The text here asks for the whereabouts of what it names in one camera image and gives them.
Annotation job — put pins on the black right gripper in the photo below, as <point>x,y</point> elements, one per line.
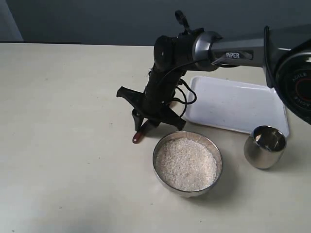
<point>153,102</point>

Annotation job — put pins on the dark red wooden spoon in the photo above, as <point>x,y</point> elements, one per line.
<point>138,136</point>

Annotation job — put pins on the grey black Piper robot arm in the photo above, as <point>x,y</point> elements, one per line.
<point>284,54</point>

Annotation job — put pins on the white rice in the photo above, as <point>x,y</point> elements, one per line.
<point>186,165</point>

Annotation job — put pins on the wide steel bowl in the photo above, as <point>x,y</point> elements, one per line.
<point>198,138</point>

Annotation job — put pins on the stainless steel cup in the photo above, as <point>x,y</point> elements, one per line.
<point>264,147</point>

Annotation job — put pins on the white rectangular plastic tray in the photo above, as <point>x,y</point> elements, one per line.
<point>235,106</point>

